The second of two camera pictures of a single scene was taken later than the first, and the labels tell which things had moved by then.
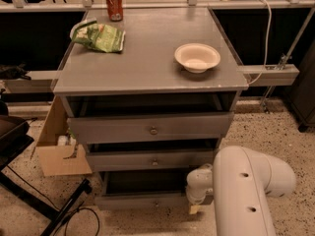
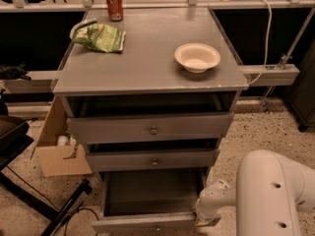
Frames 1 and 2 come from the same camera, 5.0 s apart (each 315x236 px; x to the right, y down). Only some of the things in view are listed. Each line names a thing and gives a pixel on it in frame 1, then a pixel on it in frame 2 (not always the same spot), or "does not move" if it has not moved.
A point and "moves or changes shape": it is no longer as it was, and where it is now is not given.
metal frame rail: [44, 82] does not move
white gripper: [198, 197] → [206, 203]
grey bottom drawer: [142, 191] moves or changes shape
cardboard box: [59, 153] does not move
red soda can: [114, 3] does not move
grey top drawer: [98, 129] does not move
